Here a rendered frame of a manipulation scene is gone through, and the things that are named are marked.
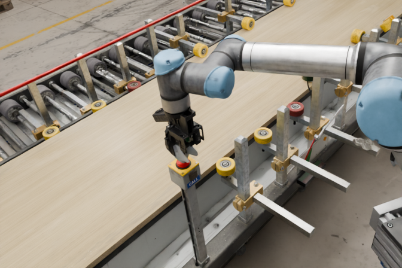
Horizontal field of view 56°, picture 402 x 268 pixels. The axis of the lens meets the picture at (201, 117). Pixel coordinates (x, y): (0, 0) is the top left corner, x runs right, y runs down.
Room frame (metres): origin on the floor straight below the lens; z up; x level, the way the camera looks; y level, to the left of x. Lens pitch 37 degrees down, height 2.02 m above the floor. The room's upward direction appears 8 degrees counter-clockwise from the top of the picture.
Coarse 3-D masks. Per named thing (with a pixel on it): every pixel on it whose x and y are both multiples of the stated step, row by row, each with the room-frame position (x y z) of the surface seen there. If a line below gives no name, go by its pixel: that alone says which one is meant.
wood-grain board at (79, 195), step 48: (336, 0) 2.65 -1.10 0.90; (384, 0) 2.53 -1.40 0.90; (144, 96) 1.72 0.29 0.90; (192, 96) 1.65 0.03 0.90; (240, 96) 1.59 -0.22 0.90; (288, 96) 1.54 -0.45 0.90; (48, 144) 1.42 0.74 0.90; (96, 144) 1.37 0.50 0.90; (144, 144) 1.32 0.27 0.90; (0, 192) 1.14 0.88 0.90; (48, 192) 1.10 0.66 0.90; (96, 192) 1.07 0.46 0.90; (144, 192) 1.03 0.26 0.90; (0, 240) 0.89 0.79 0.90; (48, 240) 0.86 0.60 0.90; (96, 240) 0.83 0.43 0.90
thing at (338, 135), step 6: (294, 120) 1.42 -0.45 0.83; (300, 120) 1.40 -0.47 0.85; (306, 120) 1.38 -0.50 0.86; (324, 126) 1.32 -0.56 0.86; (324, 132) 1.30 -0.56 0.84; (330, 132) 1.28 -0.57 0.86; (336, 132) 1.27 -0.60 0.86; (342, 132) 1.26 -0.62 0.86; (336, 138) 1.25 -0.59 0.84; (342, 138) 1.23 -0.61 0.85; (348, 138) 1.22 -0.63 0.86; (354, 138) 1.21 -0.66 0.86; (348, 144) 1.21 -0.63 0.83; (354, 144) 1.19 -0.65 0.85; (366, 150) 1.15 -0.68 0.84; (372, 150) 1.13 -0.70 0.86; (378, 150) 1.12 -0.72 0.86
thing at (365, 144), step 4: (352, 140) 1.20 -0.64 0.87; (356, 140) 1.19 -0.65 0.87; (360, 140) 1.18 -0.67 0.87; (364, 140) 1.18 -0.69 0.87; (368, 140) 1.18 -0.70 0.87; (356, 144) 1.17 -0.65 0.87; (360, 144) 1.16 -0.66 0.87; (364, 144) 1.16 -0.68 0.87; (368, 144) 1.15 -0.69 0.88; (372, 144) 1.16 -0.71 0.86; (364, 148) 1.14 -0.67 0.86; (368, 148) 1.14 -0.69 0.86
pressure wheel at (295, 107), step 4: (288, 104) 1.46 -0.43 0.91; (292, 104) 1.46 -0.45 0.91; (296, 104) 1.46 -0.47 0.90; (300, 104) 1.45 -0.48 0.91; (292, 108) 1.43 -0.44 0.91; (296, 108) 1.43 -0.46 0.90; (300, 108) 1.42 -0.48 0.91; (292, 112) 1.41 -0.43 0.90; (296, 112) 1.40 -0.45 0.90; (300, 112) 1.41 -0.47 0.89; (296, 116) 1.40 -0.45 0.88
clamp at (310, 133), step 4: (320, 120) 1.35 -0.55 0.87; (324, 120) 1.35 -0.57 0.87; (328, 120) 1.35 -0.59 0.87; (320, 124) 1.33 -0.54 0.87; (324, 124) 1.33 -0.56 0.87; (308, 128) 1.31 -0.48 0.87; (320, 128) 1.30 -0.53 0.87; (304, 132) 1.30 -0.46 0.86; (308, 132) 1.29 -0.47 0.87; (312, 132) 1.28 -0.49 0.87; (316, 132) 1.28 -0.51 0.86; (308, 136) 1.29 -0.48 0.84; (312, 136) 1.27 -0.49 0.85
